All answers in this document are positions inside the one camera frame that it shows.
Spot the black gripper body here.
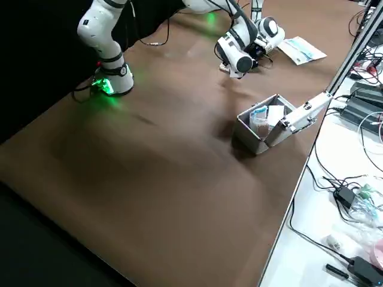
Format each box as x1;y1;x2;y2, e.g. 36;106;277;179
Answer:
247;42;267;60

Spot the white blue medicine packet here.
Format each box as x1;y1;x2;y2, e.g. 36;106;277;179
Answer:
250;106;269;121

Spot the blue white mask packet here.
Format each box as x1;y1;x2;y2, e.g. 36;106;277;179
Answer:
276;36;328;65

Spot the white folded paper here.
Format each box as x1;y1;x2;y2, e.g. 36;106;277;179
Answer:
266;104;285;128

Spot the silver aluminium case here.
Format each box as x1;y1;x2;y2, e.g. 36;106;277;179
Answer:
232;92;333;155

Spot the black power brick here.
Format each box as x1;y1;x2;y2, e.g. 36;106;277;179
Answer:
341;94;383;136
349;81;383;104

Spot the small black adapter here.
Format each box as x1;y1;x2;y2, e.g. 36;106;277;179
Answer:
333;187;356;209

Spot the plastic bag of connectors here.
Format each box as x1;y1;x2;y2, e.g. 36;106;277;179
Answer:
349;184;383;230

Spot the small white bottle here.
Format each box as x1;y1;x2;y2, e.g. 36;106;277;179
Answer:
325;234;342;251

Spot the black marker pen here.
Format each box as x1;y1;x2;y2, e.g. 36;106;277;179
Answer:
325;262;350;280

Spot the pink round object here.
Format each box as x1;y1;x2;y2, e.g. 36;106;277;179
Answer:
372;239;383;270

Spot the large black adapter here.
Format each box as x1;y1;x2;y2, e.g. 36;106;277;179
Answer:
348;255;383;286

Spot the aluminium frame post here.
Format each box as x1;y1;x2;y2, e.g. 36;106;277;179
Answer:
326;0;383;97

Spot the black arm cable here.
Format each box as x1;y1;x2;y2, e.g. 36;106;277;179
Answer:
128;0;173;46

